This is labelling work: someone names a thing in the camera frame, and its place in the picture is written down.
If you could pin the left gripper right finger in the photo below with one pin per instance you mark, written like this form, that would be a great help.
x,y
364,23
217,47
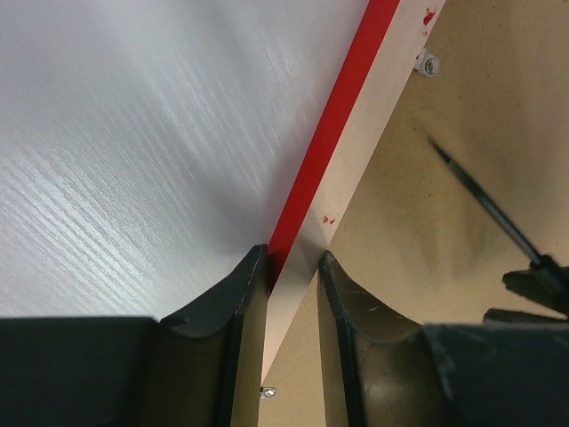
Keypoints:
x,y
380,368

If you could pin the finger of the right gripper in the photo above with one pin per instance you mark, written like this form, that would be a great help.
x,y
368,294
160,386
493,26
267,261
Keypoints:
x,y
545,283

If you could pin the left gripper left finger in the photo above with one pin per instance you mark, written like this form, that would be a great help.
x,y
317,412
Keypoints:
x,y
199,366

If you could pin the red handled screwdriver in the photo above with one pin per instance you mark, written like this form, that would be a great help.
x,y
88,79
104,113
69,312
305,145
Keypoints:
x,y
488,204

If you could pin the red picture frame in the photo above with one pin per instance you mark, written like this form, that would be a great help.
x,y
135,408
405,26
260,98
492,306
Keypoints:
x,y
382,55

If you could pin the brown frame backing board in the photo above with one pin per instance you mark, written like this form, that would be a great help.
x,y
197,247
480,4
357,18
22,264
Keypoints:
x,y
491,87

